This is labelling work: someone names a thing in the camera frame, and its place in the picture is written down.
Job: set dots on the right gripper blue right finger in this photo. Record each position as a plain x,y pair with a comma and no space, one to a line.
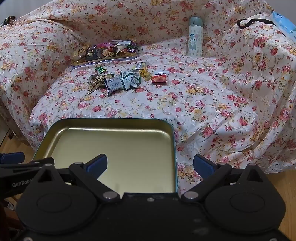
212,174

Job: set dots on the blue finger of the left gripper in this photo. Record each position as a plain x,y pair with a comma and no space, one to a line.
12,158

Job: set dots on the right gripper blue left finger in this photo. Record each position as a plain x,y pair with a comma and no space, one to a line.
86,175

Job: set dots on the brown gold patterned snack packet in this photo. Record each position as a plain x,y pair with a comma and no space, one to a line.
95,82

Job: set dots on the green yellow pea snack packet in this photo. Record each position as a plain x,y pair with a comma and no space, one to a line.
108,77

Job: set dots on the green foil candy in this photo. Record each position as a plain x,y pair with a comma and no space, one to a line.
100,69

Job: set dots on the white green striped snack packet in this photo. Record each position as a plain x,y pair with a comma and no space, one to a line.
130,79

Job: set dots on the red white hawthorn snack packet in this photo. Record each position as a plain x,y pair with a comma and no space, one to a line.
160,77

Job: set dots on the gold foil candy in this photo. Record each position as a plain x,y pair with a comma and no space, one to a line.
145,75

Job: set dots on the silver yellow snack packet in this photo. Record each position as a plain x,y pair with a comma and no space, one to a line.
141,65

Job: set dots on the gold tray full of snacks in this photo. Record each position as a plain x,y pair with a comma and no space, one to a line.
126,50

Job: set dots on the empty gold metal tin tray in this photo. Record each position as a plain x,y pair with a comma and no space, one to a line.
141,156

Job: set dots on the white grey text snack packet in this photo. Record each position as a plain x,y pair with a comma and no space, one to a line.
112,85

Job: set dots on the floral sofa cover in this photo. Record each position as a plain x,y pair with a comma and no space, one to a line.
235,104

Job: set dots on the black cracker packet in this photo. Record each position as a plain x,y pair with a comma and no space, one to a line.
96,53

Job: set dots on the gold mooncake packet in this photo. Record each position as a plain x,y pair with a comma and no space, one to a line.
80,53

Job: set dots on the cat print thermos bottle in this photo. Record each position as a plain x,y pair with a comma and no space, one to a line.
195,37

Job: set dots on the light blue wipes pack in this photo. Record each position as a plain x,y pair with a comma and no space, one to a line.
284,25

